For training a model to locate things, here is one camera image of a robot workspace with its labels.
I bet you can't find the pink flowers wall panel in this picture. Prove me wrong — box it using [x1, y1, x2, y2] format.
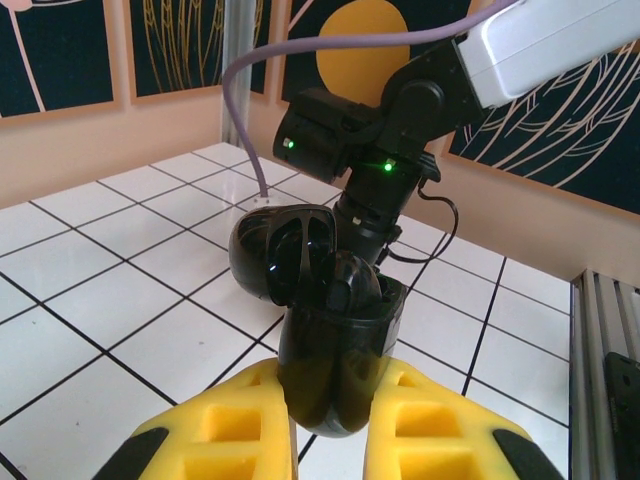
[0, 0, 126, 119]

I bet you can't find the aluminium frame post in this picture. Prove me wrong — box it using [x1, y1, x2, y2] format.
[219, 0, 275, 149]

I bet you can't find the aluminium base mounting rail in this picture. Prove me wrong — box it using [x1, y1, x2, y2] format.
[568, 268, 640, 480]

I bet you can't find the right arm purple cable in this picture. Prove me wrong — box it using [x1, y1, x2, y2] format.
[222, 0, 519, 201]

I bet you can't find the pale disc golden stalks panel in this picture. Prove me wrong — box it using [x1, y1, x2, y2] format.
[128, 0, 274, 106]

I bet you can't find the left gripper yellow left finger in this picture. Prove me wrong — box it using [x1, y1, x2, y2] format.
[97, 356, 300, 480]

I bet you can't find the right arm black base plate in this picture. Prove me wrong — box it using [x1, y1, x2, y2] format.
[603, 351, 640, 480]

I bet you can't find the black earbuds charging case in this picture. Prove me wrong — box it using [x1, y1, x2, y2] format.
[228, 202, 409, 440]

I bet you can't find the pale leaf outline wall panel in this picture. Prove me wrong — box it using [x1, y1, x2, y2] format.
[442, 39, 640, 216]

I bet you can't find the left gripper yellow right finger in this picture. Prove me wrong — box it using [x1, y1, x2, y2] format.
[363, 356, 571, 480]

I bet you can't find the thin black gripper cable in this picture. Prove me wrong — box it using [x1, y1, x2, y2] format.
[387, 187, 459, 264]

